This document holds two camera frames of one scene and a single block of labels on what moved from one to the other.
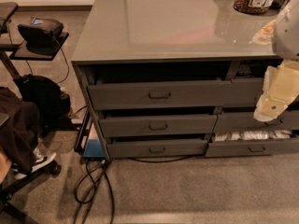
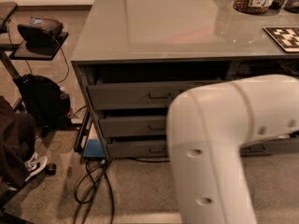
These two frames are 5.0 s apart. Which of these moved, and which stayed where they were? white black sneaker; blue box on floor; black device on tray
Moved: white black sneaker
Stayed: black device on tray; blue box on floor
